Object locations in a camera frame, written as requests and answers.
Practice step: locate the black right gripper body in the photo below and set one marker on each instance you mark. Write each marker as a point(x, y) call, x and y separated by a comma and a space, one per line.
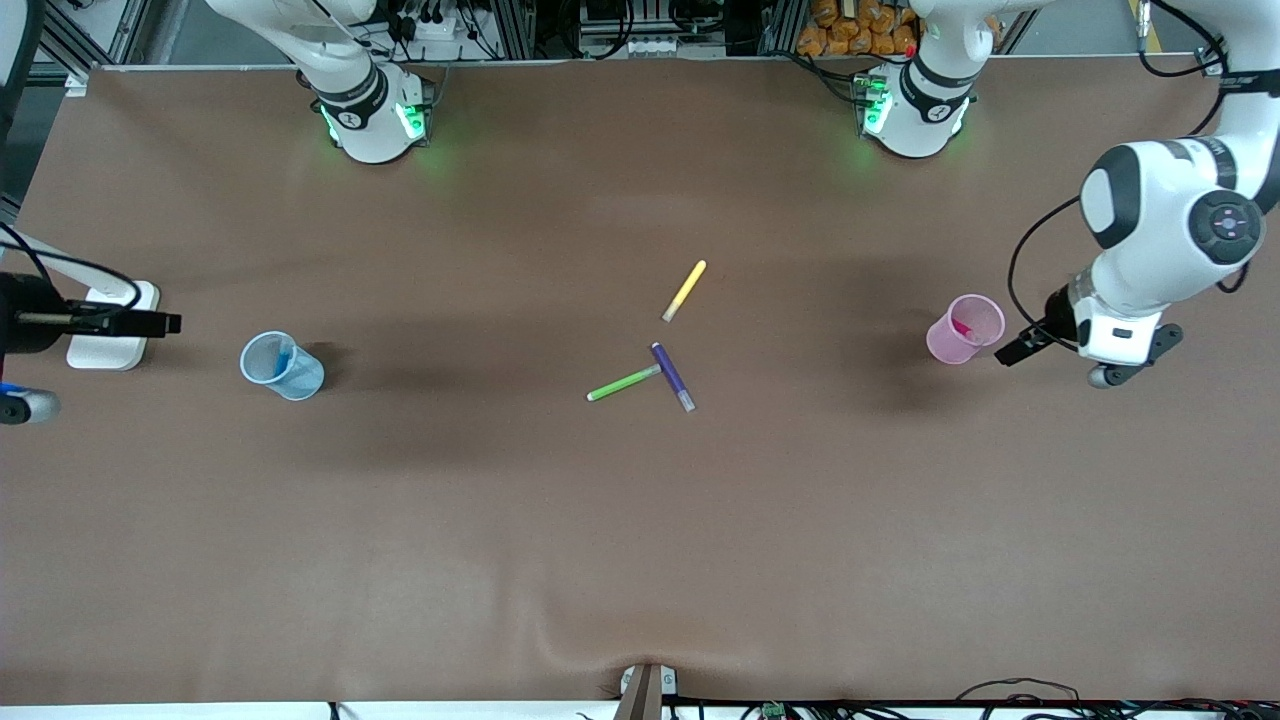
point(28, 312)

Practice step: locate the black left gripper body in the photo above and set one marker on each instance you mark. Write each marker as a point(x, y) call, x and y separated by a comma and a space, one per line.
point(1054, 315)

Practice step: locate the pink marker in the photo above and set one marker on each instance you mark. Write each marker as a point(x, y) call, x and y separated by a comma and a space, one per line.
point(963, 326)

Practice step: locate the blue marker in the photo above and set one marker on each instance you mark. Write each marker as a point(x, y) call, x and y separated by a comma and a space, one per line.
point(283, 358)

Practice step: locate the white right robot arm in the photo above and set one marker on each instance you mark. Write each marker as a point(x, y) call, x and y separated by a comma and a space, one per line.
point(375, 145)

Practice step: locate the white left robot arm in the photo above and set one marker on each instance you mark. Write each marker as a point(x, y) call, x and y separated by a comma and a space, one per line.
point(1150, 250)

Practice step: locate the white lamp stand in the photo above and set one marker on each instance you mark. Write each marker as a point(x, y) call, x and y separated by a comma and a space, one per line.
point(100, 353)

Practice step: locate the pink mesh cup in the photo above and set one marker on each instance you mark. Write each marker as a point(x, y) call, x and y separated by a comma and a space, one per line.
point(945, 345)

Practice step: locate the blue mesh cup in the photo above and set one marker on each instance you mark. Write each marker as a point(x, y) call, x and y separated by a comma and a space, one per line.
point(300, 380)

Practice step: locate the yellow marker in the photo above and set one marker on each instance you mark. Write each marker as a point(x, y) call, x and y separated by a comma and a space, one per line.
point(685, 290)

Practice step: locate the purple marker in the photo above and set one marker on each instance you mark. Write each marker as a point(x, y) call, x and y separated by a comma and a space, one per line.
point(670, 374)

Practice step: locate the orange snack packs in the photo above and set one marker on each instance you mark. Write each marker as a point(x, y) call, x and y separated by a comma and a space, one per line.
point(830, 35)

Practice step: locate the green marker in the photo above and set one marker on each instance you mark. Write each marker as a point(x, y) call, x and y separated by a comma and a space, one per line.
point(622, 383)

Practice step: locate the brown table cover cloth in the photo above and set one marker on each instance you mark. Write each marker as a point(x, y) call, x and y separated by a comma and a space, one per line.
point(640, 550)

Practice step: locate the white power strip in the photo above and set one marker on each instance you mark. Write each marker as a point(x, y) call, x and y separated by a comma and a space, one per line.
point(640, 46)

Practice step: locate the aluminium frame post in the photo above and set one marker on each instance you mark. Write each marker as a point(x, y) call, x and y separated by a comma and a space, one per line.
point(1213, 66)
point(75, 45)

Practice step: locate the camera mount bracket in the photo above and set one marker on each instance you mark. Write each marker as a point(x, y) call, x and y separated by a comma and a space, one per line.
point(640, 700)

